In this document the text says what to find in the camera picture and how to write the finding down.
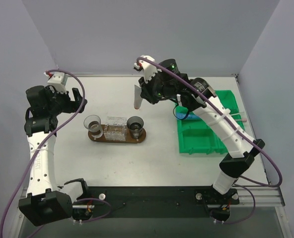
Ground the clear plastic cup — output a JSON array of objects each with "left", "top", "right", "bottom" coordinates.
[{"left": 83, "top": 115, "right": 103, "bottom": 139}]

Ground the black cylindrical cup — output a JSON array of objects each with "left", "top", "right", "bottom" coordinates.
[{"left": 127, "top": 116, "right": 144, "bottom": 139}]

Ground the clear acrylic organizer box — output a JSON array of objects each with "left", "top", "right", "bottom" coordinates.
[{"left": 104, "top": 117, "right": 127, "bottom": 142}]

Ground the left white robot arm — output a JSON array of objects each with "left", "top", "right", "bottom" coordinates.
[{"left": 18, "top": 85, "right": 90, "bottom": 227}]

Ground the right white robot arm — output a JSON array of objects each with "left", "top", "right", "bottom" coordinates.
[{"left": 134, "top": 56, "right": 265, "bottom": 195}]

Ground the blue white toothpaste tube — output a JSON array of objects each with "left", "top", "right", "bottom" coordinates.
[{"left": 175, "top": 113, "right": 200, "bottom": 120}]

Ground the brown oval wooden tray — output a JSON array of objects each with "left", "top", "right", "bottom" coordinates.
[{"left": 88, "top": 128, "right": 147, "bottom": 144}]

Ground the pink toothbrush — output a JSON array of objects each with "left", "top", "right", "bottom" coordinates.
[{"left": 235, "top": 119, "right": 247, "bottom": 122}]

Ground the green plastic divided bin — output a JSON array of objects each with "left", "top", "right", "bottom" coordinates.
[{"left": 173, "top": 90, "right": 245, "bottom": 154}]

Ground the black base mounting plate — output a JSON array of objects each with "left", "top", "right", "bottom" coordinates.
[{"left": 73, "top": 186, "right": 239, "bottom": 221}]

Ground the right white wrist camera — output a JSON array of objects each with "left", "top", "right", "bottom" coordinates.
[{"left": 133, "top": 59, "right": 162, "bottom": 86}]

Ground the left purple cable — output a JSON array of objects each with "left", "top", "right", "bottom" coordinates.
[{"left": 0, "top": 70, "right": 113, "bottom": 238}]

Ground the purple cable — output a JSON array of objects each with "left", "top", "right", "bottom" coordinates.
[
  {"left": 0, "top": 70, "right": 113, "bottom": 238},
  {"left": 136, "top": 56, "right": 283, "bottom": 225}
]

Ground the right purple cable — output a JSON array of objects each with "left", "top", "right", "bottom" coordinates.
[{"left": 136, "top": 56, "right": 283, "bottom": 225}]

